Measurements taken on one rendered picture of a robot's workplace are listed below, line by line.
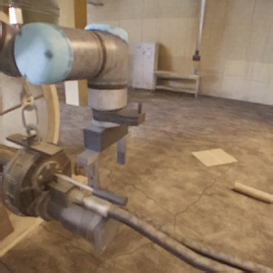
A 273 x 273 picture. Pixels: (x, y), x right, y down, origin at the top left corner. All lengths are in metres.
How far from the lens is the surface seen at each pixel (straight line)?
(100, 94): 0.40
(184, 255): 0.60
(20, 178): 0.68
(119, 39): 0.40
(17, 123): 2.34
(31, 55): 0.32
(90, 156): 0.41
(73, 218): 0.68
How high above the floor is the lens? 1.36
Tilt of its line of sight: 24 degrees down
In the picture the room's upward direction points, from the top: 3 degrees clockwise
